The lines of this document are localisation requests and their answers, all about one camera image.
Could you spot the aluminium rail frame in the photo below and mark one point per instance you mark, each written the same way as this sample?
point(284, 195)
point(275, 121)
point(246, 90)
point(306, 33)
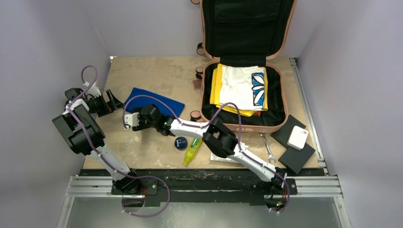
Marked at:
point(318, 202)

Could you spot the white square device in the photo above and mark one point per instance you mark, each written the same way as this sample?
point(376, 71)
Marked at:
point(298, 138)

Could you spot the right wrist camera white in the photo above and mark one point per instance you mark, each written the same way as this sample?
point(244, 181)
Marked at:
point(131, 120)

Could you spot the round dark blue tin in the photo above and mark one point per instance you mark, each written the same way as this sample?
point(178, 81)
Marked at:
point(181, 143)

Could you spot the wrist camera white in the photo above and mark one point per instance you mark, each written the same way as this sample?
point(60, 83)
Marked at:
point(92, 89)
point(131, 120)

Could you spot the yellow green tube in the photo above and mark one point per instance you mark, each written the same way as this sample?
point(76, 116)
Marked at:
point(192, 150)

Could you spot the pink suitcase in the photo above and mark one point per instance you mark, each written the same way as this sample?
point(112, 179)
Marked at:
point(246, 33)

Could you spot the black foam pad lower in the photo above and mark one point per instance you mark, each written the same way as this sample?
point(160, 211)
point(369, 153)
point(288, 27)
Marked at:
point(294, 159)

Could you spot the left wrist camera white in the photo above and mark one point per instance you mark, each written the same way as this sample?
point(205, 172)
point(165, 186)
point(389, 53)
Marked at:
point(92, 89)

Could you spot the yellow cloth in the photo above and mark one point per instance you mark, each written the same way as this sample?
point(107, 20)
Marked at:
point(215, 88)

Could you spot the black foam pad upper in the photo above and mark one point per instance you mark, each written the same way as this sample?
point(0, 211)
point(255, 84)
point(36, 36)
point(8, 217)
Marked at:
point(282, 135)

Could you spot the black foam pad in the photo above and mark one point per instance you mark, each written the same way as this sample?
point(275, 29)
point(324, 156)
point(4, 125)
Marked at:
point(282, 135)
point(294, 159)

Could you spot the blue cloth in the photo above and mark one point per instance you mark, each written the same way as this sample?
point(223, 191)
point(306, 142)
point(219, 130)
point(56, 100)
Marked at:
point(137, 104)

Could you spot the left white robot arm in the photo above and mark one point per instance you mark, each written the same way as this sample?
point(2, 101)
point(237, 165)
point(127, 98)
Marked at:
point(84, 136)

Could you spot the white toothpaste box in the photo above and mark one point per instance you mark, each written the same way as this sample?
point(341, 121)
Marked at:
point(214, 158)

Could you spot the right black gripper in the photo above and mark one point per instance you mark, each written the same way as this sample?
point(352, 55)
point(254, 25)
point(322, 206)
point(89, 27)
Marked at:
point(141, 125)

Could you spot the white shirt blue flower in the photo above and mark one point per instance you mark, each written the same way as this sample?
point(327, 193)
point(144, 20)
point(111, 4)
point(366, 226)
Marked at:
point(240, 88)

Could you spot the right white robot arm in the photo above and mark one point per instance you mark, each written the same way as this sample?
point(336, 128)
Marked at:
point(216, 136)

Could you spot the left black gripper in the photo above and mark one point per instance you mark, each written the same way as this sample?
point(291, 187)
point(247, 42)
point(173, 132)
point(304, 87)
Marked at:
point(113, 103)

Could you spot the silver wrench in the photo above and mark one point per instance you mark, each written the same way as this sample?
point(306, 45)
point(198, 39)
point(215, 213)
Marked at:
point(271, 156)

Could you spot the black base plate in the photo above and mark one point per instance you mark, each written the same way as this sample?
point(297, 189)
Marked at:
point(203, 186)

